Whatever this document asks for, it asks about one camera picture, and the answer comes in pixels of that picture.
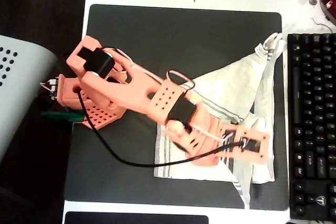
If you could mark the white striped towel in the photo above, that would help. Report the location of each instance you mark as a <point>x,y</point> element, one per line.
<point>236,82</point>

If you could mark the orange 3D-printed robot arm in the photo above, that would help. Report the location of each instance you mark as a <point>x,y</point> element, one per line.
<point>105,87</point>

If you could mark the black desk mat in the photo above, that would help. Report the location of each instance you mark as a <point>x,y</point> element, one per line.
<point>157,37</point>

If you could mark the black keyboard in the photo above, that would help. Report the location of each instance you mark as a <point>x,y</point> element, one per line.
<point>312,129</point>

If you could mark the black flat tablet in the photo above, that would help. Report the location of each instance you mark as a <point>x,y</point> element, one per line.
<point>131,218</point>

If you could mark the green clamp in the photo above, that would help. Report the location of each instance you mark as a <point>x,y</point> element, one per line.
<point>57,116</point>

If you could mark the small controller board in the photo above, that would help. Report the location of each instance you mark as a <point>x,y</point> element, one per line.
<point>53,87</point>

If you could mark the coin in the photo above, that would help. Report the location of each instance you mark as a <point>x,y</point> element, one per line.
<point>313,1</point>

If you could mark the grey perforated chair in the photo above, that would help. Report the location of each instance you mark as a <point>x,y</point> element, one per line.
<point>15,103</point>

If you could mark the orange camera mount plate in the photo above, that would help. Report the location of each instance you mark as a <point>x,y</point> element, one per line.
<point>263,150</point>

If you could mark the orange perforated base plate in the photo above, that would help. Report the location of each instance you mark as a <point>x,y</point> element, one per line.
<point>105,119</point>

